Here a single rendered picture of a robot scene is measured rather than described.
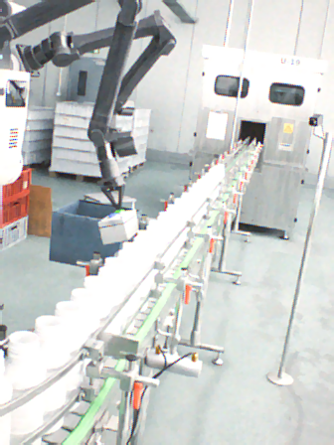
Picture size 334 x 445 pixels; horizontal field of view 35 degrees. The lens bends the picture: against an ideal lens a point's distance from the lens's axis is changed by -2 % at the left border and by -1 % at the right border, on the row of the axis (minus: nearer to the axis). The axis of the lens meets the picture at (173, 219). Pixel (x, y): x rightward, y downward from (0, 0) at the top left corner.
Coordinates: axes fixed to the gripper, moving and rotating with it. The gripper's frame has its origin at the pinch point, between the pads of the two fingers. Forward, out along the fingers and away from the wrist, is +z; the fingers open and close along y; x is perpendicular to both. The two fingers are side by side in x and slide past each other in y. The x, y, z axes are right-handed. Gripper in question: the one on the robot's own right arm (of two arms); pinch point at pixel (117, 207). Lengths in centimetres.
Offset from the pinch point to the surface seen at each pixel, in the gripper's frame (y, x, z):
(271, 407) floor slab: 95, -24, 129
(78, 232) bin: 50, 36, 14
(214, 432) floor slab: 63, 1, 120
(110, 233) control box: -10.2, 0.6, 6.2
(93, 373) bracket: -87, -20, 13
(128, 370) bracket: -87, -25, 13
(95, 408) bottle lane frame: -85, -17, 20
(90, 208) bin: 81, 40, 8
